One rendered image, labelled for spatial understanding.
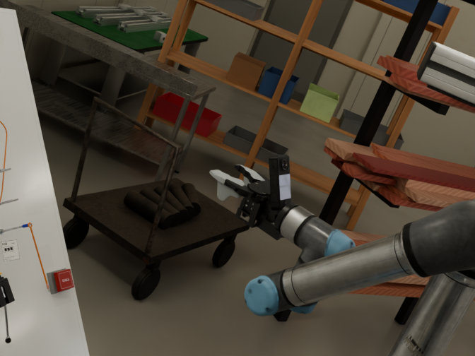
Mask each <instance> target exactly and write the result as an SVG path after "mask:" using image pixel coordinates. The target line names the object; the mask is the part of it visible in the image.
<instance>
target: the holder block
mask: <svg viewBox="0 0 475 356"><path fill-rule="evenodd" d="M1 287H2V288H3V289H4V293H5V296H6V297H5V298H4V294H3V292H2V289H1ZM13 301H15V299H14V296H13V293H12V291H11V287H10V285H9V282H8V278H2V280H0V308H1V307H4V306H6V305H7V304H9V303H11V302H13Z"/></svg>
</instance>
